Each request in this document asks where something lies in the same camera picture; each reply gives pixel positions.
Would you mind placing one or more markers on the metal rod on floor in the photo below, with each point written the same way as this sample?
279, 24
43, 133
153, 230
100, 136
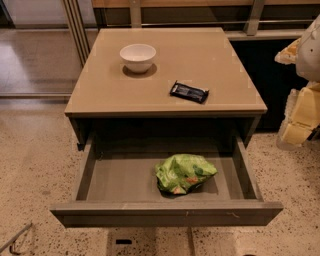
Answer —
10, 244

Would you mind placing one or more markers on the metal railing frame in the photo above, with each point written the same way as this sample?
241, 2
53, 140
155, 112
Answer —
241, 20

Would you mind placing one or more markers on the open grey top drawer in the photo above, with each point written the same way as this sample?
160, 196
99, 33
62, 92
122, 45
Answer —
116, 186

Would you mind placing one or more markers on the green rice chip bag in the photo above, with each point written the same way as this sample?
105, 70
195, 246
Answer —
181, 173

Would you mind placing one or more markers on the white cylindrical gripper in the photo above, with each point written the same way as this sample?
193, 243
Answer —
310, 55

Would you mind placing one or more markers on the beige cabinet with counter top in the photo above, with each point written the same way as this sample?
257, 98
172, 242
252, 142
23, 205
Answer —
199, 57

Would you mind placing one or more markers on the white ceramic bowl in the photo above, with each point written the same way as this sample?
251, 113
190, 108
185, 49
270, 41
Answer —
138, 58

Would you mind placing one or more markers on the black snack bar wrapper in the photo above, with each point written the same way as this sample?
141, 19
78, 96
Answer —
189, 93

